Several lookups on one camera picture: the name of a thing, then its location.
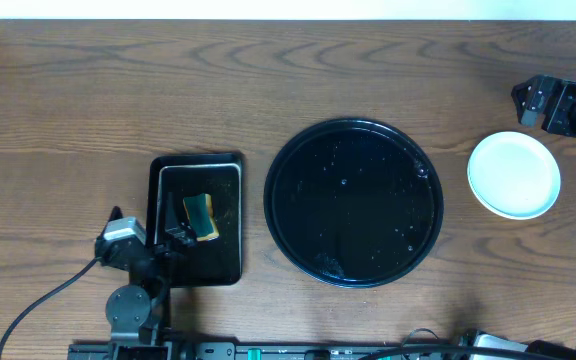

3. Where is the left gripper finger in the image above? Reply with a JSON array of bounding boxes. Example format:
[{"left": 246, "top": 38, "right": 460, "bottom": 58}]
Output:
[
  {"left": 164, "top": 192, "right": 198, "bottom": 247},
  {"left": 108, "top": 206, "right": 123, "bottom": 223}
]

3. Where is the green yellow sponge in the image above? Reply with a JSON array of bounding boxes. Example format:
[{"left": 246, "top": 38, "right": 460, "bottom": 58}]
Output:
[{"left": 183, "top": 193, "right": 219, "bottom": 242}]

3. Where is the light blue plate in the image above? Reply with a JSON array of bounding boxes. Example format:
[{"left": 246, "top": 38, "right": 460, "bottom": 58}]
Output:
[{"left": 467, "top": 131, "right": 561, "bottom": 220}]

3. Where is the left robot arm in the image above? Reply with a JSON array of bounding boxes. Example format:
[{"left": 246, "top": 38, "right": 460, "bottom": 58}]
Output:
[{"left": 94, "top": 206, "right": 198, "bottom": 359}]

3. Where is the black rectangular tray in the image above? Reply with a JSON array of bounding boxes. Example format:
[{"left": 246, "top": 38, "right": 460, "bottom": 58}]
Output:
[{"left": 146, "top": 153, "right": 243, "bottom": 288}]

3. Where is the round black tray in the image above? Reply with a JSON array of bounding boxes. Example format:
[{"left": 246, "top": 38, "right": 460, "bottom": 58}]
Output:
[{"left": 264, "top": 118, "right": 444, "bottom": 288}]

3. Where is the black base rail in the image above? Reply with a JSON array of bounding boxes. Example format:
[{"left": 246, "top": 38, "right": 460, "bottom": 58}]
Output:
[{"left": 66, "top": 340, "right": 576, "bottom": 360}]

